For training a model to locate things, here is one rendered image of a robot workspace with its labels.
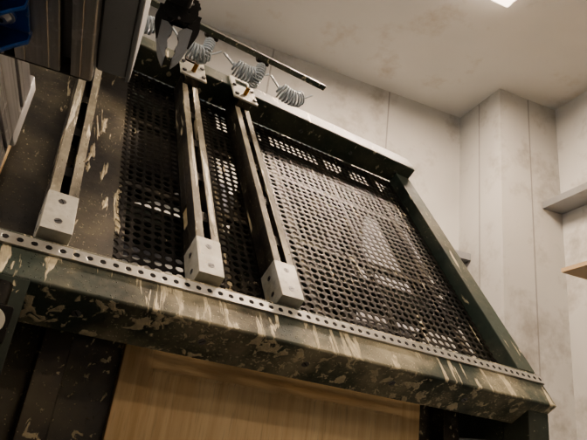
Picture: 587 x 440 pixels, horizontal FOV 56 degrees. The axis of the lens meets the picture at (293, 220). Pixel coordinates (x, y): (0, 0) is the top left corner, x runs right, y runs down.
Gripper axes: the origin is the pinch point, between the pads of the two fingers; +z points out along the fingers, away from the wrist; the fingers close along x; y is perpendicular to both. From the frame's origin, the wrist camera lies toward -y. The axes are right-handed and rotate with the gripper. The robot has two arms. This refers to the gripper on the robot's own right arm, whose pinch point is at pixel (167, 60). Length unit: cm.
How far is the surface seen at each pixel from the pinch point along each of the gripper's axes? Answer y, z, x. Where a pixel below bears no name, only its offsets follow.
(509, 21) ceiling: 267, -151, -244
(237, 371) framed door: 7, 66, -36
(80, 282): -17.4, 45.7, 4.7
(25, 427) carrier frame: -12, 78, 8
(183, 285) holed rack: -9.4, 44.0, -14.7
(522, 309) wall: 234, 62, -312
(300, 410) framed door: 7, 74, -56
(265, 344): -13, 52, -35
